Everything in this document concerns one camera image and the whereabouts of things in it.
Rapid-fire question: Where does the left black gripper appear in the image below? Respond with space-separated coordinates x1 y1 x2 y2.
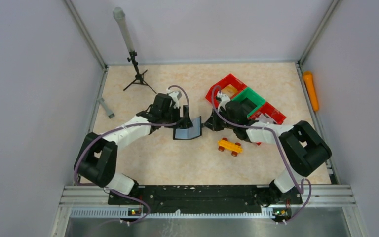
161 105 192 129

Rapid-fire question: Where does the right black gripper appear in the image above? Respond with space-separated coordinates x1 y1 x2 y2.
204 107 237 131

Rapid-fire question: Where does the black leather card holder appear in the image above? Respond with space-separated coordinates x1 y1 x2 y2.
173 116 202 140

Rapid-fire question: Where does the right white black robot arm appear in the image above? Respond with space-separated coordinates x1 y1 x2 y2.
203 101 332 204

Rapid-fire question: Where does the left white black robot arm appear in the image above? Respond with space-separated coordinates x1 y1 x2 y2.
74 90 189 204

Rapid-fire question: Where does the yellow toy brick car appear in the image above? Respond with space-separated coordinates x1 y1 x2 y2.
218 138 243 157

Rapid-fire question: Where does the red bin with wooden blocks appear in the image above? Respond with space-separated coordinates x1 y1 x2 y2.
205 74 247 106

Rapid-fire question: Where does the green plastic bin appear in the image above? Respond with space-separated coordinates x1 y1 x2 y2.
231 87 266 118

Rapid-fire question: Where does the red bin with plastic bags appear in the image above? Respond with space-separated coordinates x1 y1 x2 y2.
246 102 286 145

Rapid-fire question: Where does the small grey tool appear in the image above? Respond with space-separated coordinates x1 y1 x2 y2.
97 97 115 119

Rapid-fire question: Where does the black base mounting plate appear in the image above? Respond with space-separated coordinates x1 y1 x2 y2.
108 185 303 214

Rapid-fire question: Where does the orange flashlight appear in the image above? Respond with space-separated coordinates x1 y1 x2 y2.
303 71 319 112

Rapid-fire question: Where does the black tripod with grey tube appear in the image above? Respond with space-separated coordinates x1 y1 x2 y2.
113 7 156 93

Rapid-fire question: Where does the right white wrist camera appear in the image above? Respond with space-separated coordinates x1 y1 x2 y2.
216 92 231 112

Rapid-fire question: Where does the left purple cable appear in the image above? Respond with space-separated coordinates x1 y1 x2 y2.
73 85 190 226

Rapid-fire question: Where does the purple cable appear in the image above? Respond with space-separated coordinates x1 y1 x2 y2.
211 85 312 225
73 85 190 226

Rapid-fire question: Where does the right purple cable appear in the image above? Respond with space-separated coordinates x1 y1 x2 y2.
211 85 312 225

